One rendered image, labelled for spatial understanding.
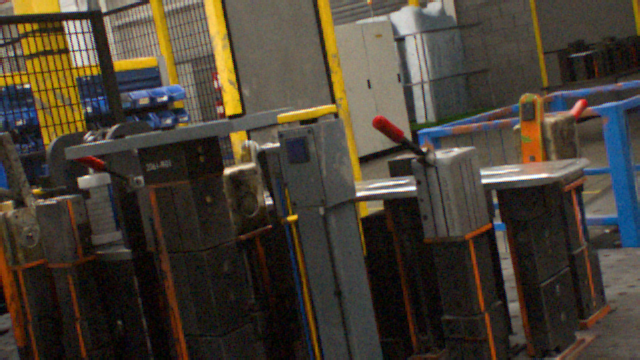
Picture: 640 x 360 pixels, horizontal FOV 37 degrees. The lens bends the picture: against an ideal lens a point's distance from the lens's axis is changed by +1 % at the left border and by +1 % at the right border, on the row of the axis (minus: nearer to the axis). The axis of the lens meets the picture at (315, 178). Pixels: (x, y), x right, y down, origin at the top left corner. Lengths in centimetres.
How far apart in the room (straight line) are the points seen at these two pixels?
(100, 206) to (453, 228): 73
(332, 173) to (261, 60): 378
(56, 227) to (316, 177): 63
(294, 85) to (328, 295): 396
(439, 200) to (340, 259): 18
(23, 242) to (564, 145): 112
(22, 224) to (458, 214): 106
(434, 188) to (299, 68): 395
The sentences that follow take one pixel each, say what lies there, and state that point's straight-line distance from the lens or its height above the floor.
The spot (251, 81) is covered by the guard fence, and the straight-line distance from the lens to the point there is 495.
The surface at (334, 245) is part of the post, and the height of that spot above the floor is 97.
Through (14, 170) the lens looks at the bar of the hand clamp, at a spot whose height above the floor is 113.
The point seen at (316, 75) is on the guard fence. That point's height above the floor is 126.
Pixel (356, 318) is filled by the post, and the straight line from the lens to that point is 130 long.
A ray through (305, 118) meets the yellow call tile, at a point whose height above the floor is 115.
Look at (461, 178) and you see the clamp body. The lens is 135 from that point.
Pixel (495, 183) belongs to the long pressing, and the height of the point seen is 100.
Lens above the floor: 119
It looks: 5 degrees down
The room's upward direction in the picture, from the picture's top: 11 degrees counter-clockwise
